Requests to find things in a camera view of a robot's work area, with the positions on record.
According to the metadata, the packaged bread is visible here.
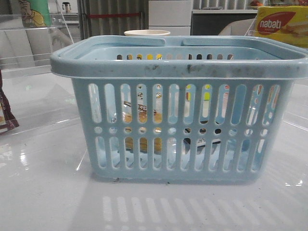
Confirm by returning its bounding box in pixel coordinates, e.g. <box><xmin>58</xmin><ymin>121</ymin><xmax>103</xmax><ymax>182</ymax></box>
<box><xmin>108</xmin><ymin>101</ymin><xmax>162</xmax><ymax>154</ymax></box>

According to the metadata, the dark tissue pack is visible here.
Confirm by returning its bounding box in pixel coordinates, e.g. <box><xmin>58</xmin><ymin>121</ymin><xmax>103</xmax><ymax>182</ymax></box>
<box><xmin>182</xmin><ymin>128</ymin><xmax>222</xmax><ymax>155</ymax></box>

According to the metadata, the light blue plastic basket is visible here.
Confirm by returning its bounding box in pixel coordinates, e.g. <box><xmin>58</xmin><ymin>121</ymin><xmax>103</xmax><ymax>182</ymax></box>
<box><xmin>50</xmin><ymin>36</ymin><xmax>308</xmax><ymax>183</ymax></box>

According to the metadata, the white paper cup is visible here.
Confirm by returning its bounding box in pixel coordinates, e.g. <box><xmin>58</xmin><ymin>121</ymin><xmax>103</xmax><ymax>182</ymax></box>
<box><xmin>124</xmin><ymin>29</ymin><xmax>170</xmax><ymax>36</ymax></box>

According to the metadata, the white cabinet in background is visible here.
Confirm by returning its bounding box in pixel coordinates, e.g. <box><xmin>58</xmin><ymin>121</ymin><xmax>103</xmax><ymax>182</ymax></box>
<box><xmin>148</xmin><ymin>0</ymin><xmax>193</xmax><ymax>36</ymax></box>

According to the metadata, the dark maroon snack packet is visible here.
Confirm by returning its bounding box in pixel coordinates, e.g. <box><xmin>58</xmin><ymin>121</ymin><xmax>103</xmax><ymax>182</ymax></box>
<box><xmin>0</xmin><ymin>73</ymin><xmax>19</xmax><ymax>134</ymax></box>

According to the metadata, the clear acrylic shelf left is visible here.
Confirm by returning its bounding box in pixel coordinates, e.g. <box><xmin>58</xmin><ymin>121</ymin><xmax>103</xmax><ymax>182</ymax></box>
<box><xmin>0</xmin><ymin>13</ymin><xmax>73</xmax><ymax>77</ymax></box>

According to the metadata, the yellow nabati wafer box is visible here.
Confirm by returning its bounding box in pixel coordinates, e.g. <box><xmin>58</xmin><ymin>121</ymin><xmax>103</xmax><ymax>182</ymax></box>
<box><xmin>254</xmin><ymin>6</ymin><xmax>308</xmax><ymax>48</ymax></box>

